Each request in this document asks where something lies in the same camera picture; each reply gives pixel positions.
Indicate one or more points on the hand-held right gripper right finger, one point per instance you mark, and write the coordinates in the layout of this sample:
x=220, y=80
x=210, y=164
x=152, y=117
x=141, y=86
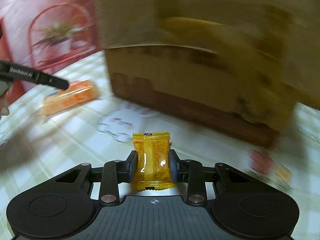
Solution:
x=173, y=167

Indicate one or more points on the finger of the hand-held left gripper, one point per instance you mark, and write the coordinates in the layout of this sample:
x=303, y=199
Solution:
x=37, y=78

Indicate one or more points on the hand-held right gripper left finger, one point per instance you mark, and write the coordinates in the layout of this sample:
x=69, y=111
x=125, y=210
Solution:
x=133, y=167

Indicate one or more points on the yellow snack packet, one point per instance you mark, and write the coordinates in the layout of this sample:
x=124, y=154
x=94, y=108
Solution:
x=152, y=160

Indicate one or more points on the orange bread packet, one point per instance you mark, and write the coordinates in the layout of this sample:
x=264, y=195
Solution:
x=72, y=97

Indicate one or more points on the brown cardboard box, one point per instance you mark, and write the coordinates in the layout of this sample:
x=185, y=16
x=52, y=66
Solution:
x=200, y=92

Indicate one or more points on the clear plastic liner bag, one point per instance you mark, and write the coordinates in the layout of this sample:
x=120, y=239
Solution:
x=140, y=12

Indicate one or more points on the checked tablecloth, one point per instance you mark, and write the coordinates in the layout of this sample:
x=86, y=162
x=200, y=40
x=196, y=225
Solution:
x=75, y=142

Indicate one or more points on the printed red chair backdrop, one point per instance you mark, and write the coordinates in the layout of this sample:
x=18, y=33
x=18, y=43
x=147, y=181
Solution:
x=50, y=5

